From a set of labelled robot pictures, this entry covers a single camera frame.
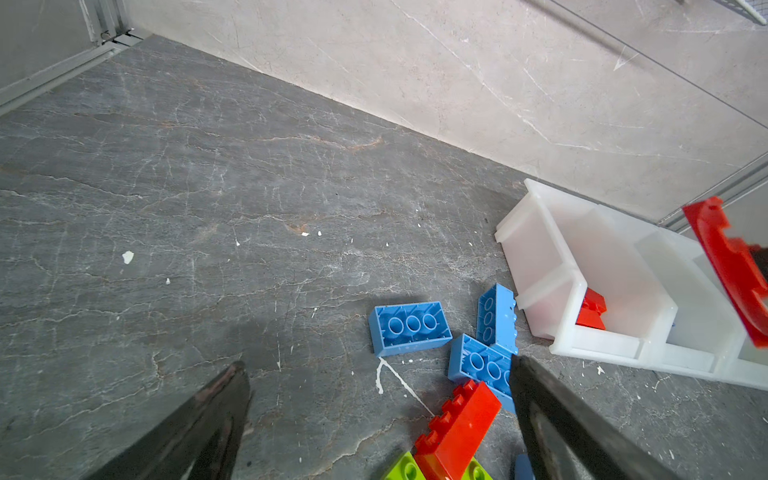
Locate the blue brick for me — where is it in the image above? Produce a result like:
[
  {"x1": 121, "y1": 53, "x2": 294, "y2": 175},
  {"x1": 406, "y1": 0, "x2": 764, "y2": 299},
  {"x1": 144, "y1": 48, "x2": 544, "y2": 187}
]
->
[
  {"x1": 369, "y1": 301, "x2": 453, "y2": 357},
  {"x1": 476, "y1": 283, "x2": 518, "y2": 356},
  {"x1": 514, "y1": 454, "x2": 535, "y2": 480}
]

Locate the red arch lego piece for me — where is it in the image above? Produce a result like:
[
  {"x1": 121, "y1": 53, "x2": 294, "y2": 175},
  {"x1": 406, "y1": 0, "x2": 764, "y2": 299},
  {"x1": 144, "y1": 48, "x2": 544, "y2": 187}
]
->
[{"x1": 683, "y1": 197, "x2": 767, "y2": 348}]

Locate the white bin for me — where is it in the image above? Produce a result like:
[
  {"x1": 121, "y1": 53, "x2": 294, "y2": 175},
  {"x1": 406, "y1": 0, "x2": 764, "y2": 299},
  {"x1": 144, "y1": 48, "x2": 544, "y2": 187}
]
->
[
  {"x1": 495, "y1": 179, "x2": 677, "y2": 368},
  {"x1": 689, "y1": 239, "x2": 768, "y2": 392},
  {"x1": 599, "y1": 206, "x2": 748, "y2": 382}
]

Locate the white right bin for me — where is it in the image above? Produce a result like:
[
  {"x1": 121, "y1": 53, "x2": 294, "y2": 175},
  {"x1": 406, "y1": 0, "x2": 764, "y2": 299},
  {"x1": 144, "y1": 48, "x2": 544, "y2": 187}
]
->
[{"x1": 689, "y1": 239, "x2": 768, "y2": 392}]

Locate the white left bin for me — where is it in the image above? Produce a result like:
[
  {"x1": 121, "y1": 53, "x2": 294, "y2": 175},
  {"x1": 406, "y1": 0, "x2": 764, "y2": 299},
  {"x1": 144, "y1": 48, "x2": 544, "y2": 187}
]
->
[{"x1": 495, "y1": 179, "x2": 677, "y2": 368}]

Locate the red lego brick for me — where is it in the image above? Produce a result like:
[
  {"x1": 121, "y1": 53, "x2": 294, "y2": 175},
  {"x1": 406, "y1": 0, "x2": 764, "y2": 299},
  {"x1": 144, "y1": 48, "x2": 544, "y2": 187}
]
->
[
  {"x1": 582, "y1": 288, "x2": 607, "y2": 316},
  {"x1": 576, "y1": 308, "x2": 606, "y2": 330}
]

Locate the blue brick studs down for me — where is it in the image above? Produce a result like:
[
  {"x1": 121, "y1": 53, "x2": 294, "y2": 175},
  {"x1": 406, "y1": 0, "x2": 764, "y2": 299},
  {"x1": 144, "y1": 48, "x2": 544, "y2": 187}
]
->
[{"x1": 447, "y1": 334, "x2": 515, "y2": 414}]

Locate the white wire mesh basket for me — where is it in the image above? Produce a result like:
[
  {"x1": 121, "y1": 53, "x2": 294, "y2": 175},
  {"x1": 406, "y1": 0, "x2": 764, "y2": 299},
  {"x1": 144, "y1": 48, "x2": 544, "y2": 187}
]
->
[{"x1": 716, "y1": 0, "x2": 767, "y2": 26}]

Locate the white middle bin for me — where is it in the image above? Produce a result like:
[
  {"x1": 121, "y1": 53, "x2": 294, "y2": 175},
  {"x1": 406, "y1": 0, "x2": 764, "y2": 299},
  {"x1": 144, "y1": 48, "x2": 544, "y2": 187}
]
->
[{"x1": 599, "y1": 206, "x2": 748, "y2": 382}]

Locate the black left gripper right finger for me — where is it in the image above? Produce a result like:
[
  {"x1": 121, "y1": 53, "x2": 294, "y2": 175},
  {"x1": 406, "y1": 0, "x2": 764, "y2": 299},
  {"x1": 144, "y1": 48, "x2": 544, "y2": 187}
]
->
[{"x1": 510, "y1": 355, "x2": 678, "y2": 479}]

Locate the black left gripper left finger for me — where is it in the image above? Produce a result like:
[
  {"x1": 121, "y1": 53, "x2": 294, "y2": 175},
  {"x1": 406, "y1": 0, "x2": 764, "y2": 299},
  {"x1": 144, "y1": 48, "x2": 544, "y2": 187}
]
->
[{"x1": 87, "y1": 361, "x2": 251, "y2": 479}]

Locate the green brick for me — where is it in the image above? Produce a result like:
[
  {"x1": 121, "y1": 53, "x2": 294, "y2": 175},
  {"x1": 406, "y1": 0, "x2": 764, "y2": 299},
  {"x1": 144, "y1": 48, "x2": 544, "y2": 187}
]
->
[
  {"x1": 461, "y1": 458, "x2": 493, "y2": 480},
  {"x1": 382, "y1": 452, "x2": 425, "y2": 480}
]

